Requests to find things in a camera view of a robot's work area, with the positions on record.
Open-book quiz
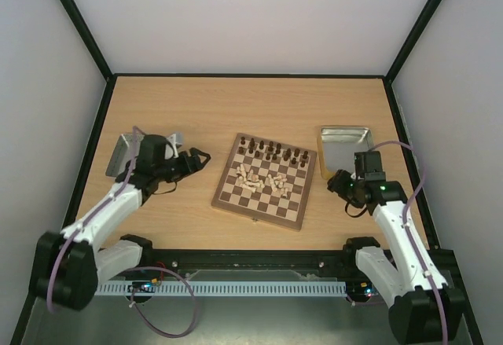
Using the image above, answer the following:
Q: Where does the metal tray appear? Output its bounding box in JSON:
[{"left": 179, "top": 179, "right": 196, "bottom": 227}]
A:
[
  {"left": 317, "top": 125, "right": 374, "bottom": 180},
  {"left": 105, "top": 133, "right": 133, "bottom": 178}
]

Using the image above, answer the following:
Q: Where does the slotted white cable duct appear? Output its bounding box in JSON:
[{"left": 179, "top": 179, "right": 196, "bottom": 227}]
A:
[{"left": 95, "top": 281, "right": 347, "bottom": 297}]

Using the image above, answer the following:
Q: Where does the wooden chess board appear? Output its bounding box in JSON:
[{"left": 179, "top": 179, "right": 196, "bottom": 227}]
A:
[{"left": 211, "top": 133, "right": 318, "bottom": 231}]

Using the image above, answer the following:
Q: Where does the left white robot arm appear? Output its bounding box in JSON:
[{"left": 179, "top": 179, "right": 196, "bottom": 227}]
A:
[{"left": 29, "top": 129, "right": 211, "bottom": 313}]

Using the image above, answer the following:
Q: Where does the left metal tray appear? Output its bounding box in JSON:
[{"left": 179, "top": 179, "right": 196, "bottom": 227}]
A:
[{"left": 105, "top": 133, "right": 133, "bottom": 178}]

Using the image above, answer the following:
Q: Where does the right metal tray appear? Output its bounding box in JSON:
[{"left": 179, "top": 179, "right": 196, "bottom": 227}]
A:
[{"left": 317, "top": 125, "right": 374, "bottom": 180}]

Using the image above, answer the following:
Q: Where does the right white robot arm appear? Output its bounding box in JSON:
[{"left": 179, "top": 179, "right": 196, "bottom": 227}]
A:
[{"left": 328, "top": 151, "right": 466, "bottom": 344}]

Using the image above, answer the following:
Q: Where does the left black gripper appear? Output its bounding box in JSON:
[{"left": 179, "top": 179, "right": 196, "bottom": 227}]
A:
[{"left": 156, "top": 148, "right": 211, "bottom": 182}]

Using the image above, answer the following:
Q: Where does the black cage frame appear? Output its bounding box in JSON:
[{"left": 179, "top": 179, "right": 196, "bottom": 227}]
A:
[{"left": 10, "top": 0, "right": 483, "bottom": 344}]

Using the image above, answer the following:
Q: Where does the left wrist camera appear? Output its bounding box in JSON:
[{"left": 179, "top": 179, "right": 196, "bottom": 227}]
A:
[{"left": 164, "top": 132, "right": 183, "bottom": 160}]

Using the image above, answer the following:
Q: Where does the black mounting rail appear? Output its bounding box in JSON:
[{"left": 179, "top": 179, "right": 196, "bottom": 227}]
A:
[{"left": 152, "top": 249, "right": 365, "bottom": 280}]

